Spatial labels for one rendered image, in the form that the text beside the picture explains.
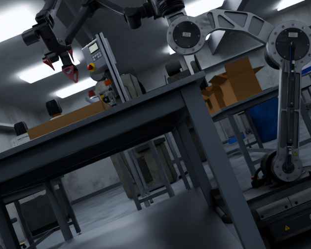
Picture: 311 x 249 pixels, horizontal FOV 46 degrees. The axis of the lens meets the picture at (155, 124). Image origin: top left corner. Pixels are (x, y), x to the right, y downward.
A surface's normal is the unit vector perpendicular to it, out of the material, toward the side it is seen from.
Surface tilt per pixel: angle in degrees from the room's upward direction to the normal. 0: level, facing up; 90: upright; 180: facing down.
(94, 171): 90
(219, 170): 90
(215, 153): 90
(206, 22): 90
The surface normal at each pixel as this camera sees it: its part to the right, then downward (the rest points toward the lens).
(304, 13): -0.02, -0.06
